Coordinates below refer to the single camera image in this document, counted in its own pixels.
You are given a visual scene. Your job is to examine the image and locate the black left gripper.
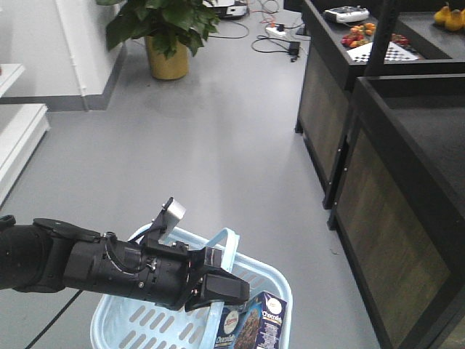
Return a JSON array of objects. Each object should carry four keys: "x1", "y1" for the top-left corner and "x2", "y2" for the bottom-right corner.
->
[{"x1": 136, "y1": 241, "x2": 250, "y2": 311}]

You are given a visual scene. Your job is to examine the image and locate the dark blue chocofello cookie box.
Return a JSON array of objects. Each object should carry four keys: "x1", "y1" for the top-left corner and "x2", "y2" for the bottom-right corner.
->
[{"x1": 214, "y1": 291, "x2": 287, "y2": 349}]

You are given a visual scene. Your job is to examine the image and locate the light blue plastic basket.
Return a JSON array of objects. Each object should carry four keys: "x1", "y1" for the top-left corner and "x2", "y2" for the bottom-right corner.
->
[{"x1": 90, "y1": 228, "x2": 294, "y2": 348}]

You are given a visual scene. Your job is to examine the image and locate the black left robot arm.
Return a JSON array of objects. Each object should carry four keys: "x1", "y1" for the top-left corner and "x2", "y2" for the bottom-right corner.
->
[{"x1": 1, "y1": 215, "x2": 250, "y2": 311}]

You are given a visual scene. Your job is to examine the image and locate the near wooden display stand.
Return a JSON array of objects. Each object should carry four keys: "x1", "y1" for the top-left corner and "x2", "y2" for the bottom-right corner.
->
[{"x1": 329, "y1": 73, "x2": 464, "y2": 348}]

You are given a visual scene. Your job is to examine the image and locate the wooden display stand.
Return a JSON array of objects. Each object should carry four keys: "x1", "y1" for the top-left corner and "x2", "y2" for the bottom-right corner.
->
[
  {"x1": 329, "y1": 73, "x2": 464, "y2": 348},
  {"x1": 296, "y1": 1, "x2": 464, "y2": 209}
]

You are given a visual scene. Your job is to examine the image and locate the yellow plant pot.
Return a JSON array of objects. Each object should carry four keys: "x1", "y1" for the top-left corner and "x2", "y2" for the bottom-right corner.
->
[{"x1": 145, "y1": 36, "x2": 189, "y2": 80}]

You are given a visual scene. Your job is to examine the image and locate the black power brick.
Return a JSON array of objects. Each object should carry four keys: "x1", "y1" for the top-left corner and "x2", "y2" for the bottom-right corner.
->
[{"x1": 288, "y1": 41, "x2": 300, "y2": 57}]

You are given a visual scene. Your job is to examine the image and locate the white supermarket shelf unit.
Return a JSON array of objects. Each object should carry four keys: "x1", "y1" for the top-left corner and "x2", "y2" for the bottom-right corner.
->
[{"x1": 0, "y1": 63, "x2": 51, "y2": 208}]

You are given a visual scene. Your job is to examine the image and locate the white power strip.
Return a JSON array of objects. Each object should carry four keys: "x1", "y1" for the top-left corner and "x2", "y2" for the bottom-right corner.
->
[{"x1": 265, "y1": 23, "x2": 286, "y2": 39}]

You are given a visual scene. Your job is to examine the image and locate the green potted plant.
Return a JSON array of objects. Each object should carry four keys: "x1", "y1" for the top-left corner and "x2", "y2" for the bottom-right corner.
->
[{"x1": 95, "y1": 0, "x2": 219, "y2": 59}]

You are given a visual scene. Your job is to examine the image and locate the far wooden display stand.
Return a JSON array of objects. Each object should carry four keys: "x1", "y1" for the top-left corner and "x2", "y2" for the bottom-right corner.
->
[{"x1": 296, "y1": 1, "x2": 464, "y2": 209}]

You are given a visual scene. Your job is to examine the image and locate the red and orange fruit pile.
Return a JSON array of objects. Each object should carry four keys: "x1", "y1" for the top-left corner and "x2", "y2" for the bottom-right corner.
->
[{"x1": 341, "y1": 23, "x2": 376, "y2": 49}]

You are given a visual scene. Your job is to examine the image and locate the checkerboard calibration sheet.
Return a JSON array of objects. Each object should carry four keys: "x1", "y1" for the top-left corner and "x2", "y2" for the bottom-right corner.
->
[{"x1": 347, "y1": 41, "x2": 425, "y2": 65}]

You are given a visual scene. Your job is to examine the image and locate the white game controller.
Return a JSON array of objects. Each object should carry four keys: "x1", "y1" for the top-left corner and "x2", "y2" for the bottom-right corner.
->
[{"x1": 323, "y1": 6, "x2": 370, "y2": 23}]

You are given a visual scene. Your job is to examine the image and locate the yellow pears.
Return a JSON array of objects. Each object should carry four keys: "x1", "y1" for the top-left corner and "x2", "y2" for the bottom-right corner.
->
[{"x1": 433, "y1": 2, "x2": 464, "y2": 32}]

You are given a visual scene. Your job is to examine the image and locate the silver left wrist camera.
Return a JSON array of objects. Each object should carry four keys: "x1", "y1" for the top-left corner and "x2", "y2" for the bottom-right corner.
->
[{"x1": 147, "y1": 197, "x2": 186, "y2": 242}]

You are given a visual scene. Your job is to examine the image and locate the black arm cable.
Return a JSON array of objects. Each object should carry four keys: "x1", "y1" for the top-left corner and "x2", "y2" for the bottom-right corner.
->
[{"x1": 23, "y1": 289, "x2": 81, "y2": 349}]

